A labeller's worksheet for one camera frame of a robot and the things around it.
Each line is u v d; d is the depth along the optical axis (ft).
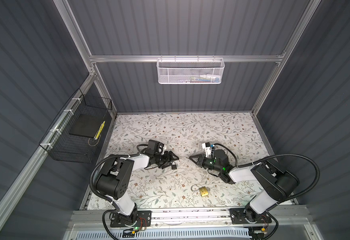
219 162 2.33
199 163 2.52
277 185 1.50
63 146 2.20
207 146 2.71
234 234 2.31
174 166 3.01
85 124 2.47
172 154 2.83
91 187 1.44
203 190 2.66
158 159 2.63
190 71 3.66
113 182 1.55
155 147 2.54
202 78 2.97
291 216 2.48
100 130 2.43
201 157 2.53
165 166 2.78
